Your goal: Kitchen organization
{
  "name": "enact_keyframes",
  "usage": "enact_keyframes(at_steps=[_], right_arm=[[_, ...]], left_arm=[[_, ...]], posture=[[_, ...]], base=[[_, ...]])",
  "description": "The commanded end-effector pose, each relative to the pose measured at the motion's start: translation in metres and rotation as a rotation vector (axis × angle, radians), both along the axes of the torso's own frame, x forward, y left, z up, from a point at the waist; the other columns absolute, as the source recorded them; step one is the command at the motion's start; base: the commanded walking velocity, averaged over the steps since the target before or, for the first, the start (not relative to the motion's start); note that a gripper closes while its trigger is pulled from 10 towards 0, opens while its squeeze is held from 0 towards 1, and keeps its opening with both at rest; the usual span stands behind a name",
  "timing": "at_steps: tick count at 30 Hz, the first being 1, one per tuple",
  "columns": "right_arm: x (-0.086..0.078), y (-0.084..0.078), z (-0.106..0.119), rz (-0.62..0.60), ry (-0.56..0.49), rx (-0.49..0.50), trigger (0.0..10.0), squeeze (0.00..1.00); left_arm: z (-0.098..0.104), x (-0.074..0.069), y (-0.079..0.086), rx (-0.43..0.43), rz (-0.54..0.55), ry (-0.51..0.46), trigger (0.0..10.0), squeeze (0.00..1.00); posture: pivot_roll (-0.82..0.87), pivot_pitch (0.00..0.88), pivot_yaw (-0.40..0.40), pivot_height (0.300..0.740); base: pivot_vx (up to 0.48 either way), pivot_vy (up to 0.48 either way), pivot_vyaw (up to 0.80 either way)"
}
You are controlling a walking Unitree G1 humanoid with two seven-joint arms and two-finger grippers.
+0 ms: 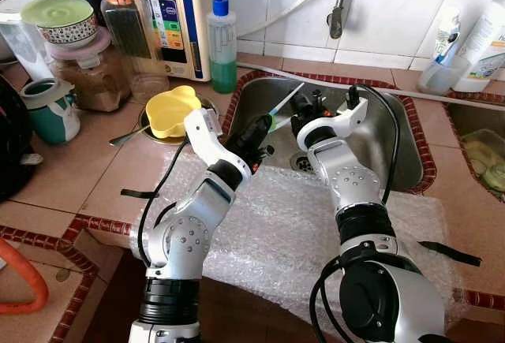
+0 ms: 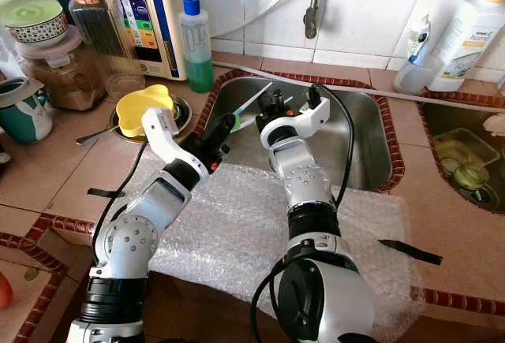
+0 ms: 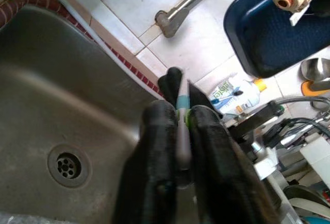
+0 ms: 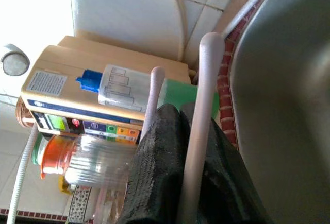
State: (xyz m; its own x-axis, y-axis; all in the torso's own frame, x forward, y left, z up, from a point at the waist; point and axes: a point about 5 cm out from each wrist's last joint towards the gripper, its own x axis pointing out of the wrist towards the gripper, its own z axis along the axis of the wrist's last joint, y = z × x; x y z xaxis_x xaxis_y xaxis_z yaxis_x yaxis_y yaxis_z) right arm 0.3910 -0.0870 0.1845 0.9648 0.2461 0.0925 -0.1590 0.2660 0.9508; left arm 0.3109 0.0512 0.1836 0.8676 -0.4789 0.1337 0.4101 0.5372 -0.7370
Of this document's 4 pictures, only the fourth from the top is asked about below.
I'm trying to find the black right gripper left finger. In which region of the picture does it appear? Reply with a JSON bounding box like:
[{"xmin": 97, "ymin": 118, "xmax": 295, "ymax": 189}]
[{"xmin": 117, "ymin": 105, "xmax": 191, "ymax": 224}]

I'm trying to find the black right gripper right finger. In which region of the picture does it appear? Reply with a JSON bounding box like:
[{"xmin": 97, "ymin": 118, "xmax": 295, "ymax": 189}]
[{"xmin": 180, "ymin": 102, "xmax": 274, "ymax": 224}]

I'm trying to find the metal faucet spout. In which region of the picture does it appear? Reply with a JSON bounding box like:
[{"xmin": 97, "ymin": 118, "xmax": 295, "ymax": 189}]
[{"xmin": 0, "ymin": 43, "xmax": 31, "ymax": 77}]

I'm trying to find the clear jar orange lid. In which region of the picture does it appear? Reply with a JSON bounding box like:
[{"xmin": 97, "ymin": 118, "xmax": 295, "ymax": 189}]
[{"xmin": 40, "ymin": 133, "xmax": 138, "ymax": 188}]

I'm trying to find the stainless steel sink basin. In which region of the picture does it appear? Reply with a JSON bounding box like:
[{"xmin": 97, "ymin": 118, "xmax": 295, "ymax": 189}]
[{"xmin": 228, "ymin": 0, "xmax": 330, "ymax": 224}]

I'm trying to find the white jug green band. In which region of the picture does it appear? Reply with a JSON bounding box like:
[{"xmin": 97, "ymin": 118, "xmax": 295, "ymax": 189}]
[{"xmin": 30, "ymin": 133, "xmax": 50, "ymax": 166}]

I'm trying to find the green dish soap bottle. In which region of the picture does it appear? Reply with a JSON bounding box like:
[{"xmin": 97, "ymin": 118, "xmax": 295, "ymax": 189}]
[{"xmin": 75, "ymin": 63, "xmax": 220, "ymax": 119}]

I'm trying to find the white corrugated flexible hose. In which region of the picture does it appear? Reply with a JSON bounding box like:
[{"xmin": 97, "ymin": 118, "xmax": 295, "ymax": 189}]
[{"xmin": 6, "ymin": 123, "xmax": 39, "ymax": 224}]

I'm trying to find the copper hose fitting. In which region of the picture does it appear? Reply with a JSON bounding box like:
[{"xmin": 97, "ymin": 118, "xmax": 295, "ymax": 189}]
[{"xmin": 14, "ymin": 97, "xmax": 36, "ymax": 130}]

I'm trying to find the small yellow plastic piece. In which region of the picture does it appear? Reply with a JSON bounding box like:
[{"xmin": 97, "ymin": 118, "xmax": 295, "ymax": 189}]
[{"xmin": 57, "ymin": 174, "xmax": 76, "ymax": 196}]

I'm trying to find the beige water purifier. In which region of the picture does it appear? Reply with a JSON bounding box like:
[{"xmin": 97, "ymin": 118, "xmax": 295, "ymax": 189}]
[{"xmin": 21, "ymin": 35, "xmax": 193, "ymax": 145}]

